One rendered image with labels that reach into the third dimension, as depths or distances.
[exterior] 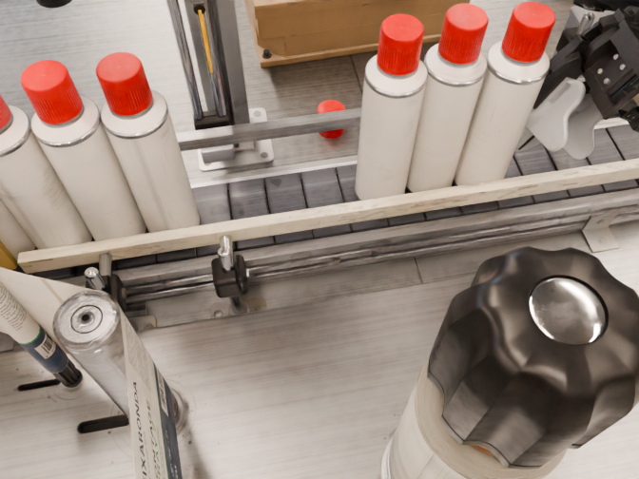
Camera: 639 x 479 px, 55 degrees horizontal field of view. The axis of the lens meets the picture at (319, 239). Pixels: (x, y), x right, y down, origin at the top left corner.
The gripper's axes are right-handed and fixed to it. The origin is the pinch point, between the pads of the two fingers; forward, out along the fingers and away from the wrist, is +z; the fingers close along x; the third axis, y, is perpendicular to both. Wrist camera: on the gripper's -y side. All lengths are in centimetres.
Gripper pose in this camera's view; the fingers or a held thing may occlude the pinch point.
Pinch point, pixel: (524, 133)
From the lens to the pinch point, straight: 64.5
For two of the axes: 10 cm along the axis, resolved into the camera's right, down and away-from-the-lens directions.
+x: 8.5, 1.3, 5.1
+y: 1.9, 8.3, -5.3
